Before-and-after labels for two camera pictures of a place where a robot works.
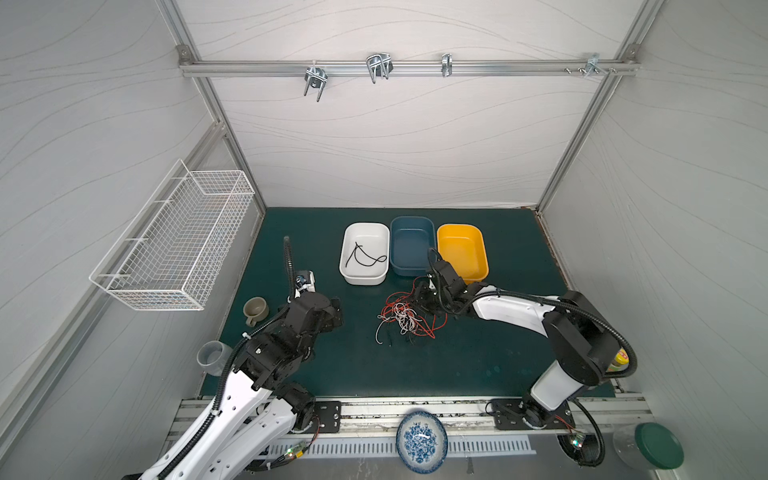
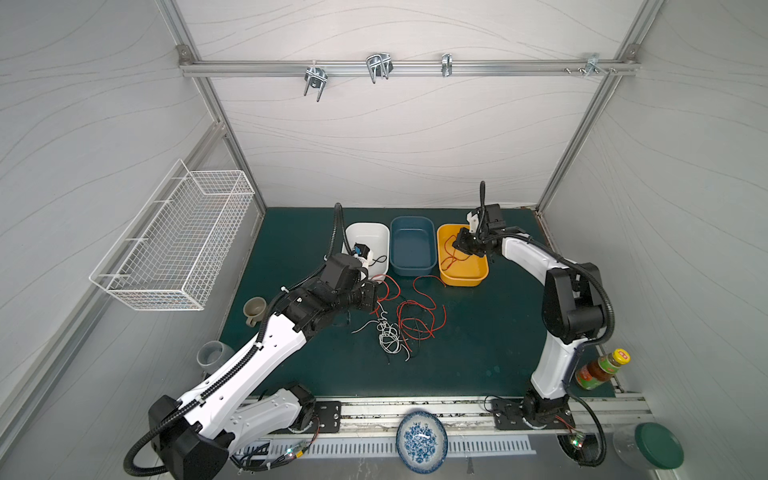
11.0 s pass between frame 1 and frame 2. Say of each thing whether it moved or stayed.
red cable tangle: moved
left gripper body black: moved
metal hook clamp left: stayed
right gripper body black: moved
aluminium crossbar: stayed
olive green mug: stayed
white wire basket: stayed
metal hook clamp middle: stayed
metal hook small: stayed
